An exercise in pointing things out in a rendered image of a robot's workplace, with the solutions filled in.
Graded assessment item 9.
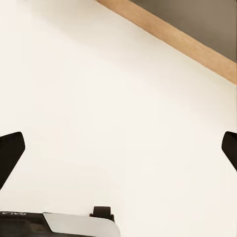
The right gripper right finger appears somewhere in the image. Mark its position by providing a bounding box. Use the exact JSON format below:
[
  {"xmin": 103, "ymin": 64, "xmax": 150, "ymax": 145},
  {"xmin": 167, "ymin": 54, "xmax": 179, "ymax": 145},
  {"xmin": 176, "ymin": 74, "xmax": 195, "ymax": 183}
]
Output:
[{"xmin": 221, "ymin": 131, "xmax": 237, "ymax": 171}]

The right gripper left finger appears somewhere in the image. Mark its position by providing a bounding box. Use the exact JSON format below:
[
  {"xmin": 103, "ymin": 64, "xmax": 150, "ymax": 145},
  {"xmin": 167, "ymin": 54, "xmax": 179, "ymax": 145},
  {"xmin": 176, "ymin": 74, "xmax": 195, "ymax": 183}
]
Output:
[{"xmin": 0, "ymin": 131, "xmax": 26, "ymax": 190}]

